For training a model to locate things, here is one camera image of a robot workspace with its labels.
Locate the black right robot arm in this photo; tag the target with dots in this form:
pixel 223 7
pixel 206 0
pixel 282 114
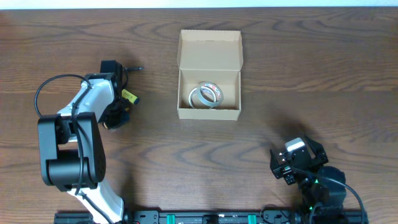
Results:
pixel 322 187

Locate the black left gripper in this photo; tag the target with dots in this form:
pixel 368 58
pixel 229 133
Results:
pixel 123 116

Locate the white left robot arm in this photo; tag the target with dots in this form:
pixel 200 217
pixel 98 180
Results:
pixel 72 156

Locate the open cardboard box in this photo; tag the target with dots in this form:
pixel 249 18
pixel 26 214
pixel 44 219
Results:
pixel 210 56

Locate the clear adhesive tape roll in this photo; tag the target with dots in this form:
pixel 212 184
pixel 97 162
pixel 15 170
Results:
pixel 217 93

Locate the yellow highlighter marker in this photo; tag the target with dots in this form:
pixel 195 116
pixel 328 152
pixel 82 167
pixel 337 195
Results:
pixel 130 97

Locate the black ballpoint pen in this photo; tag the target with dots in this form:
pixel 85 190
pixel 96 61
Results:
pixel 133 68

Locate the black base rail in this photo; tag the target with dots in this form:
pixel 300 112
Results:
pixel 263 217

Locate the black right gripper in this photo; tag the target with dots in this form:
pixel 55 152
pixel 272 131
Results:
pixel 318 150

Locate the white masking tape roll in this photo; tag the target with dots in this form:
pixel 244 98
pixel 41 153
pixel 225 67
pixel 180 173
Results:
pixel 193 100

